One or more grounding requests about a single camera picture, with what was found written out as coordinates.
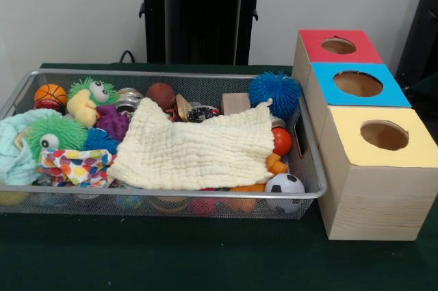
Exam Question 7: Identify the cream muslin cloth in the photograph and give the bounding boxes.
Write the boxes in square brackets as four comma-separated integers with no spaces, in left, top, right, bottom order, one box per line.
[106,97,275,191]

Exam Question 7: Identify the yellow plush toy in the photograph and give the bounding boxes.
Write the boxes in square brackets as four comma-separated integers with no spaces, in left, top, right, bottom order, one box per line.
[66,94,102,127]

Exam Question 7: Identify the green puffer toy with eyes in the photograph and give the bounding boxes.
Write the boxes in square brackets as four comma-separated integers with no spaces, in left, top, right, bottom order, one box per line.
[67,77,119,107]
[25,112,89,160]

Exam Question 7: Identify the wooden box with three holes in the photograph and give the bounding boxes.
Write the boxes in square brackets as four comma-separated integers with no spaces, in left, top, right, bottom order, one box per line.
[292,29,438,241]

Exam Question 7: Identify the shallow metal mesh bin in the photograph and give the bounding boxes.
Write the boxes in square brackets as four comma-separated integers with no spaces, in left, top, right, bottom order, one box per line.
[0,68,328,220]

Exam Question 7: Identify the large blue puffer ball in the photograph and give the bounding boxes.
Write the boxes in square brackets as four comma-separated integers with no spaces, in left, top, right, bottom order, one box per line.
[248,71,302,119]

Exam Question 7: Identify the black upright panel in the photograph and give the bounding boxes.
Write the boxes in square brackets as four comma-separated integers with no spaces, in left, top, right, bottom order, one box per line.
[395,0,438,90]

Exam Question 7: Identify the dark green table cloth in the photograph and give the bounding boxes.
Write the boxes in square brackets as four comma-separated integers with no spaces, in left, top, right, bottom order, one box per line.
[402,71,438,100]
[0,62,438,291]

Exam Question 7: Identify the small soccer ball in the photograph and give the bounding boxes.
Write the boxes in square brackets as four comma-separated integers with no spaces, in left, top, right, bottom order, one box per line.
[264,173,306,196]

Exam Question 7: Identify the purple spiky rubber toy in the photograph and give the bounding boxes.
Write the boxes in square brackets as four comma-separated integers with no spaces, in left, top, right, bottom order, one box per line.
[94,104,131,143]

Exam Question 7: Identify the small orange basketball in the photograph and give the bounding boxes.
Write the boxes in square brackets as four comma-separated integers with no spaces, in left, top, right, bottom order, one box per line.
[34,84,68,105]

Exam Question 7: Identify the white polka dot cloth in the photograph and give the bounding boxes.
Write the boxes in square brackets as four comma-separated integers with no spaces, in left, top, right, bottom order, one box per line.
[36,148,117,188]

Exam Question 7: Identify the mint green cloth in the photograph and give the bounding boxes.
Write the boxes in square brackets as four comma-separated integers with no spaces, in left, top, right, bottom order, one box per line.
[0,108,64,186]

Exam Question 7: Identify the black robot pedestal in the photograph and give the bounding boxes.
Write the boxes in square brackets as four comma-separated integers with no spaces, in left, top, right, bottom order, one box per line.
[131,0,276,66]

